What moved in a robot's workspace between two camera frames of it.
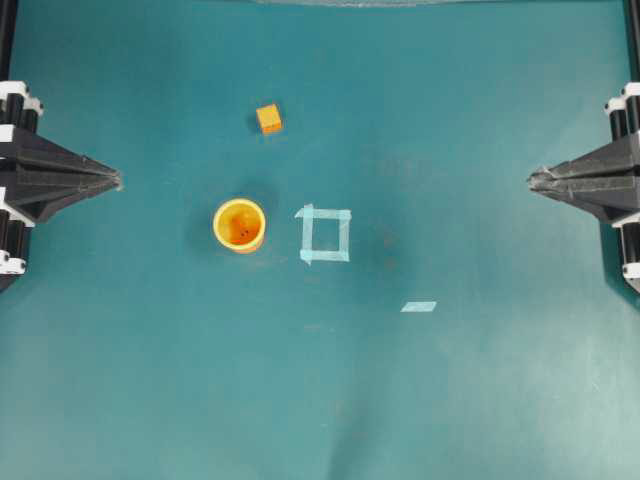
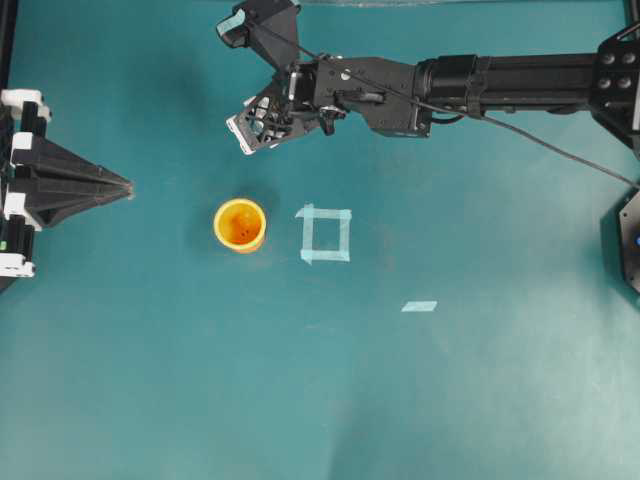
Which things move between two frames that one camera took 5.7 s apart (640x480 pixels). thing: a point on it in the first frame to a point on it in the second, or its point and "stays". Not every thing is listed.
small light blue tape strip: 419,307 stays
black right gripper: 605,195 to 389,96
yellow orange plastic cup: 239,224 stays
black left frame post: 7,36 stays
